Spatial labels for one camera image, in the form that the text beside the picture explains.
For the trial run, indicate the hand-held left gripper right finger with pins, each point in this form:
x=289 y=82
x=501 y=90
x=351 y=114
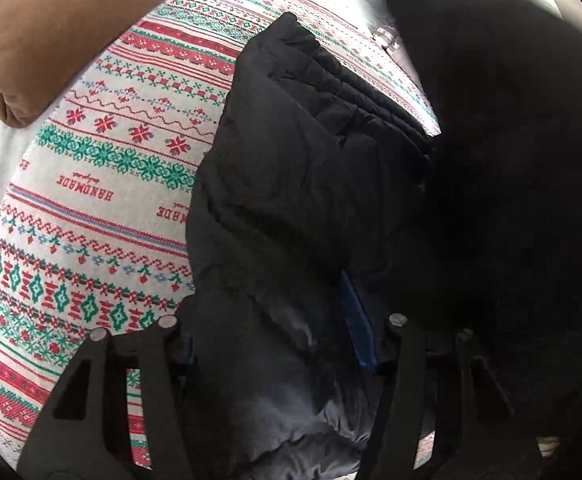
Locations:
x=361 y=330

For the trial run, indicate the black quilted jacket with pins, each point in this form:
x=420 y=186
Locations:
x=321 y=185

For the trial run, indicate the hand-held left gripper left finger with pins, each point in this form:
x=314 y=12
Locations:
x=166 y=355

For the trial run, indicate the patterned knit blanket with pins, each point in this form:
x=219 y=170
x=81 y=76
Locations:
x=96 y=200

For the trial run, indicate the folded brown garment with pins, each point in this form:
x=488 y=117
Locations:
x=46 y=35

